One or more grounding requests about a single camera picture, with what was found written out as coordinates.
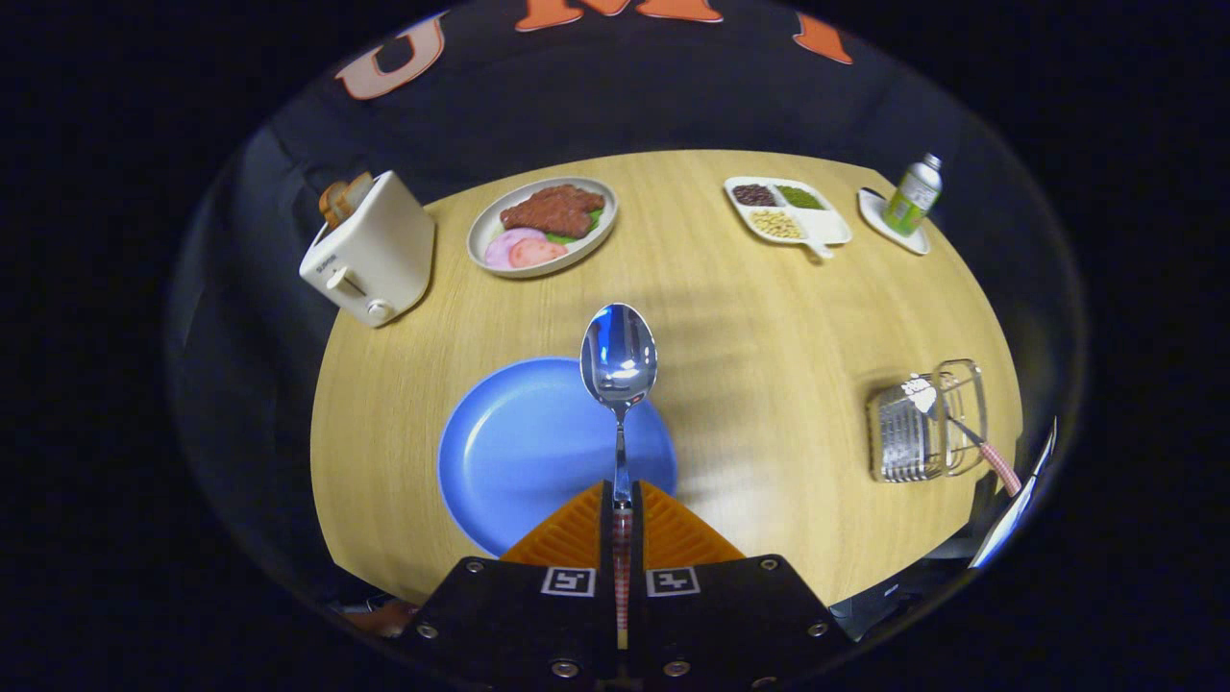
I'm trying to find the green labelled metal bottle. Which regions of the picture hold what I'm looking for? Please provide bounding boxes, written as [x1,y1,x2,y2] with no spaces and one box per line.
[884,153,944,237]

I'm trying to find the white toaster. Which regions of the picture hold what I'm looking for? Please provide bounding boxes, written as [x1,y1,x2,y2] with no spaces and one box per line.
[299,171,436,330]

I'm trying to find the blue round plate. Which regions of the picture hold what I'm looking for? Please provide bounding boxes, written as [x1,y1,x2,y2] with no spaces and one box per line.
[438,358,677,558]

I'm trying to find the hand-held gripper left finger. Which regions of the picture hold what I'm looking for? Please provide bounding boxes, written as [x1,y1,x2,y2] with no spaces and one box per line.
[400,479,619,689]

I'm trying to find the white saucer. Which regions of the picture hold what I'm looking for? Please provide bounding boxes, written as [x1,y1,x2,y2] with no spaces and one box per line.
[858,187,931,256]

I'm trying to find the brown meat steak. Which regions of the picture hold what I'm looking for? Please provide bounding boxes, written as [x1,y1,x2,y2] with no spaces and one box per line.
[500,185,606,239]

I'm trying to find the grey food plate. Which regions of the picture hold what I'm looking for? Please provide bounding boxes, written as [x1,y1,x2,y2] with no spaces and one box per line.
[467,176,619,280]

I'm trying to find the spoon with red checked handle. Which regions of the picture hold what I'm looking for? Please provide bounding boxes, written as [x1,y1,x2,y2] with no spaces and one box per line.
[579,303,659,650]

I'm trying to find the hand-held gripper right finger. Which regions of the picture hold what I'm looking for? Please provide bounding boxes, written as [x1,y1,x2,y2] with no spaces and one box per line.
[629,479,858,689]

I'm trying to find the fork with red checked handle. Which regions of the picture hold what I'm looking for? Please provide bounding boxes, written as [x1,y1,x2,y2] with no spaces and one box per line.
[901,375,1024,498]

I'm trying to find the white divided tray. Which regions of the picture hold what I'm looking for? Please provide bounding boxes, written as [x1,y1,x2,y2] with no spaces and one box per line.
[723,176,853,260]

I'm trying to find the metal cutlery basket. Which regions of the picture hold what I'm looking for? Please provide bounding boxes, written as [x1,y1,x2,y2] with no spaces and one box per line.
[868,358,989,483]

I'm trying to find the pink ham slice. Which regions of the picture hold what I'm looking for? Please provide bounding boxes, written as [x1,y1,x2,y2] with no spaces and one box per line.
[507,237,570,269]
[483,228,549,270]

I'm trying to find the bright white screen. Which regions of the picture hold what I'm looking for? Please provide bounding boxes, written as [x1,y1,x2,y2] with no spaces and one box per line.
[971,418,1058,570]

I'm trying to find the green lettuce leaf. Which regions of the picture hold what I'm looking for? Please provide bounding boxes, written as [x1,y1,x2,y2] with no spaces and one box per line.
[546,210,606,244]

